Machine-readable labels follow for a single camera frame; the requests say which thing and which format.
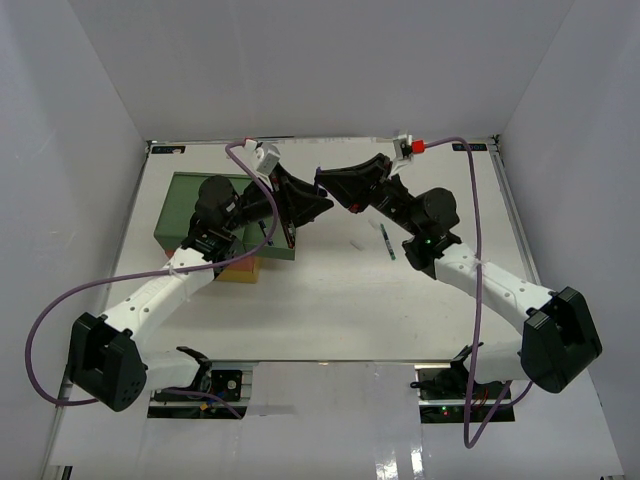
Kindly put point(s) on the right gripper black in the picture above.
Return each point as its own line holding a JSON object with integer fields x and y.
{"x": 351, "y": 186}

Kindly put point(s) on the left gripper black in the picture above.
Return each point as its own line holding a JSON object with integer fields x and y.
{"x": 296, "y": 200}

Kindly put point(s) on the blue pen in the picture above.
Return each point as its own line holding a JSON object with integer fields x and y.
{"x": 264, "y": 230}

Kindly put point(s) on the green pen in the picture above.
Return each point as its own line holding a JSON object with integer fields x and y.
{"x": 387, "y": 242}

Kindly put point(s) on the green drawer cabinet box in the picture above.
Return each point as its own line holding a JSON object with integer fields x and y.
{"x": 182, "y": 213}

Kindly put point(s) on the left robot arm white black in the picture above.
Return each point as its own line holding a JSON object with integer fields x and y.
{"x": 106, "y": 357}

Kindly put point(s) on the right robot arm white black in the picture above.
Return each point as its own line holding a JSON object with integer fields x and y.
{"x": 557, "y": 338}

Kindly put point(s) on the right black corner label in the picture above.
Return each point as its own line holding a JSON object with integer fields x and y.
{"x": 472, "y": 146}

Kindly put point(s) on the black corner label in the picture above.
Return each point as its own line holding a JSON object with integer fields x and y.
{"x": 472, "y": 146}
{"x": 167, "y": 149}

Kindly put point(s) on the left black corner label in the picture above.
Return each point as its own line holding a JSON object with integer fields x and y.
{"x": 167, "y": 149}

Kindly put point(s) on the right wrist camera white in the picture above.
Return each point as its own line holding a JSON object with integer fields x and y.
{"x": 405, "y": 148}

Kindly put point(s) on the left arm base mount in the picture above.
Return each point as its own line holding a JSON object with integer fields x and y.
{"x": 228, "y": 392}

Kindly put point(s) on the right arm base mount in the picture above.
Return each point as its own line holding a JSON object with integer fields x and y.
{"x": 442, "y": 393}

